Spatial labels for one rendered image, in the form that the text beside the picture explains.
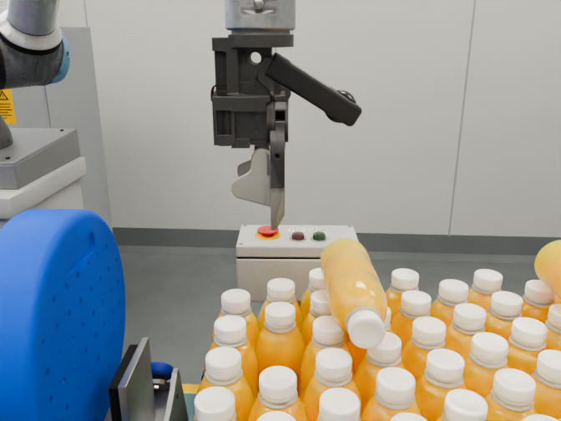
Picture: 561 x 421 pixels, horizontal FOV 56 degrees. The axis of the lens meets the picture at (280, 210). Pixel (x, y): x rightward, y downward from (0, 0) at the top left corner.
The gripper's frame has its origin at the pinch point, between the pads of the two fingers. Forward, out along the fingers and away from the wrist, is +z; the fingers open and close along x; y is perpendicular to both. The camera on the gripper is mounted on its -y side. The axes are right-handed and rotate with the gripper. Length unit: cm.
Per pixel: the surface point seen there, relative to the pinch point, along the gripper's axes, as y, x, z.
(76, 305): 22.3, 8.6, 8.1
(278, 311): 0.3, 0.9, 13.2
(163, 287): 72, -217, 122
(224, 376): 5.9, 12.4, 14.4
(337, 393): -5.8, 16.5, 13.3
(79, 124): 93, -176, 20
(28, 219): 26.9, 6.9, -1.3
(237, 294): 5.9, -3.7, 13.2
